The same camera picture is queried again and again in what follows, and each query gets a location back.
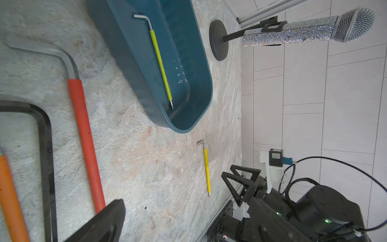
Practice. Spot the teal storage box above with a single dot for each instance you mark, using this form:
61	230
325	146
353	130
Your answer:
182	50

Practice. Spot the yellow handled hex key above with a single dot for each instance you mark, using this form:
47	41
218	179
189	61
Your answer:
203	143

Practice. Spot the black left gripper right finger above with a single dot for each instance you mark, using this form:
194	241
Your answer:
268	226

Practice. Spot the orange handled hex key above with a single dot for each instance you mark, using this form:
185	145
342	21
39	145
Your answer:
11	206

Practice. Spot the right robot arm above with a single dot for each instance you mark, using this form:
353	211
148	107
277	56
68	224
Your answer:
322	214

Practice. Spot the green handled hex key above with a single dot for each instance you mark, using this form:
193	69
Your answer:
159	57

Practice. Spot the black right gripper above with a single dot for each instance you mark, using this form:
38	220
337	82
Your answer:
252	187

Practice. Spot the red handled hex key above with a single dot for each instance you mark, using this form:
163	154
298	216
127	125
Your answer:
78	100

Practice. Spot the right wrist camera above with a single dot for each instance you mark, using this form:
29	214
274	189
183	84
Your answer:
274	162

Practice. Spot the glitter microphone on stand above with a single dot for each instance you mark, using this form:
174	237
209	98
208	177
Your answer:
344	28

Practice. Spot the large black hex key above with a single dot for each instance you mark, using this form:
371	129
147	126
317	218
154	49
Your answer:
46	162

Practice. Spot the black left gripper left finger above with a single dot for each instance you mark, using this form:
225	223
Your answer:
106	226

